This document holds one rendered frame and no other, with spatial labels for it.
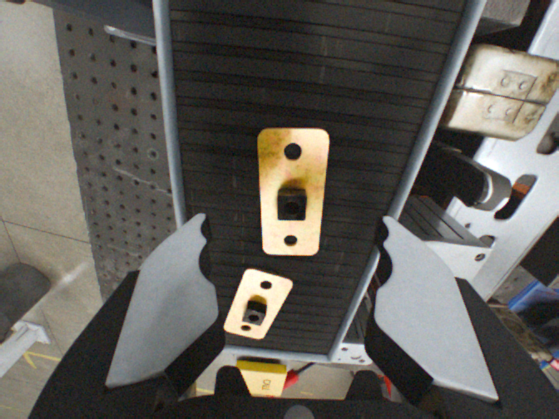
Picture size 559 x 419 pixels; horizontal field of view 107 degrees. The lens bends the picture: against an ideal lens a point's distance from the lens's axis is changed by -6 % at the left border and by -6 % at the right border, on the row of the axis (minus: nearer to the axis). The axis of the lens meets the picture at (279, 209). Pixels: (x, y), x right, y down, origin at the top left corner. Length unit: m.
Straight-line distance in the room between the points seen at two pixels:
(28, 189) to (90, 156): 1.50
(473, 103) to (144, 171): 0.71
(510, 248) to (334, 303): 0.37
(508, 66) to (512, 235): 0.30
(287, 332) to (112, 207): 0.73
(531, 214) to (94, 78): 0.92
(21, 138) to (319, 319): 2.06
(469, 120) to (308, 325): 0.23
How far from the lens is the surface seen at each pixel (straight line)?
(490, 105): 0.27
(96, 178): 0.84
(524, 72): 0.28
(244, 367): 0.31
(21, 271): 2.87
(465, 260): 0.30
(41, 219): 2.41
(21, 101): 2.01
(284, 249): 0.16
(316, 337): 0.24
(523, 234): 0.51
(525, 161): 0.43
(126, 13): 0.44
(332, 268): 0.17
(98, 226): 0.95
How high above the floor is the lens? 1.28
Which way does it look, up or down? 61 degrees down
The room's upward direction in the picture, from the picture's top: 176 degrees counter-clockwise
